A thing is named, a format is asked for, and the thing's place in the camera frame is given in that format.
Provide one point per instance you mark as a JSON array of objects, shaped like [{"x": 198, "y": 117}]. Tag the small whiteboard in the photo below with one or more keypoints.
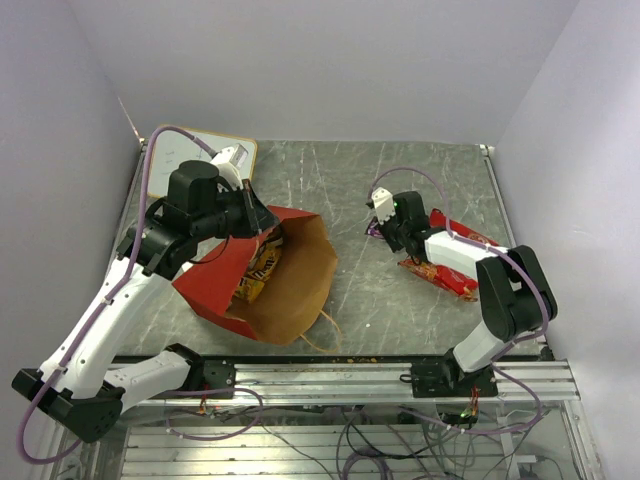
[{"x": 171, "y": 149}]

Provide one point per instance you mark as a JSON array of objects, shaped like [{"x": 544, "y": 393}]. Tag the red paper bag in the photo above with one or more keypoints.
[{"x": 293, "y": 297}]

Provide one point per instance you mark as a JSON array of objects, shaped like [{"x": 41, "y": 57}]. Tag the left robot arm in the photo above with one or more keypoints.
[{"x": 75, "y": 385}]

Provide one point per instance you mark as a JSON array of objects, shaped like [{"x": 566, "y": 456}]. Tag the red snack packet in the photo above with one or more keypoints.
[{"x": 445, "y": 276}]

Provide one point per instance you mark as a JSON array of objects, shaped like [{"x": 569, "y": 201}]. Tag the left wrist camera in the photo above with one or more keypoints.
[{"x": 229, "y": 162}]

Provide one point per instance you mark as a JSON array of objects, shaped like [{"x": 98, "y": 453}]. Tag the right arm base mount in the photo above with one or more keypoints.
[{"x": 429, "y": 380}]

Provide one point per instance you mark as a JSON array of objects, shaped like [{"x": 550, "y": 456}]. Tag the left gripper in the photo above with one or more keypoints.
[{"x": 263, "y": 217}]

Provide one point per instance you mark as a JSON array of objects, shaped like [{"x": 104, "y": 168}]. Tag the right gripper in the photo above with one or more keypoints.
[{"x": 393, "y": 245}]

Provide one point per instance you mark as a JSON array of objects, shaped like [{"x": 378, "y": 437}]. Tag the aluminium frame rail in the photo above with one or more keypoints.
[{"x": 342, "y": 383}]

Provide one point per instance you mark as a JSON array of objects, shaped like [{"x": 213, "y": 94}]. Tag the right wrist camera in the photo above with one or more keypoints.
[{"x": 383, "y": 204}]

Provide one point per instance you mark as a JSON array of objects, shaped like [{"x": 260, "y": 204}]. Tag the yellow candy packet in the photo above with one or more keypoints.
[{"x": 260, "y": 269}]

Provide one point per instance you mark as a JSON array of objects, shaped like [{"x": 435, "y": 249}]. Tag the purple candy packet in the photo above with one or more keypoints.
[{"x": 373, "y": 230}]

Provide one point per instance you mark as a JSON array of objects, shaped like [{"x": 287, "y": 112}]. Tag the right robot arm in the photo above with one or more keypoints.
[{"x": 514, "y": 294}]

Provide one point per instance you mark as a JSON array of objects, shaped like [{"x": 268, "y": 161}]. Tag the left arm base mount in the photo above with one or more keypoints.
[{"x": 219, "y": 376}]

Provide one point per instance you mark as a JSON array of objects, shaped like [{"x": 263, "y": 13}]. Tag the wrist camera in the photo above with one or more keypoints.
[
  {"x": 383, "y": 204},
  {"x": 229, "y": 162}
]

